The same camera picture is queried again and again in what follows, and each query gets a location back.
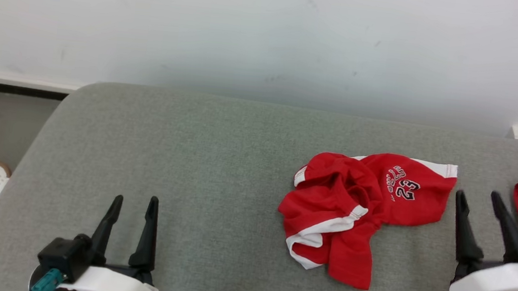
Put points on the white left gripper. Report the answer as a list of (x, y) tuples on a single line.
[(112, 288)]

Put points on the red shorts with number 23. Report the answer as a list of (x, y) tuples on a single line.
[(357, 207)]

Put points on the grey fabric sofa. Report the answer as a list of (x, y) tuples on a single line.
[(214, 169)]

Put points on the white baseboard strip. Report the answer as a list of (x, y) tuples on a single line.
[(13, 80)]

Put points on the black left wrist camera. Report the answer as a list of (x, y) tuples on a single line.
[(63, 255)]

